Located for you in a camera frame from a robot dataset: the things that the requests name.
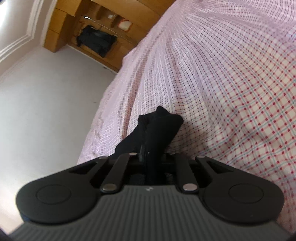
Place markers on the pink checked bed sheet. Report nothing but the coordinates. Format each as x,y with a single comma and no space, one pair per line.
219,69

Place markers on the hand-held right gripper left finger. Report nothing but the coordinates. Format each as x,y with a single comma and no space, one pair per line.
124,160

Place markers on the black buttoned cardigan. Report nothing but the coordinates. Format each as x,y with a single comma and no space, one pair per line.
159,129

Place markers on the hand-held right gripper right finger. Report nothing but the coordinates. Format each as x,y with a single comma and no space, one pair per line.
179,162

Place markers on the white pot with orange trim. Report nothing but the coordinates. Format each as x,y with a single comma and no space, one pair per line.
125,25

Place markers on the wooden wardrobe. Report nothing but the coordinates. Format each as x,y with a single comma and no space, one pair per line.
57,30

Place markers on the hanging black garment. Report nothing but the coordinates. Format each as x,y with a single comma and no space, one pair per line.
97,40

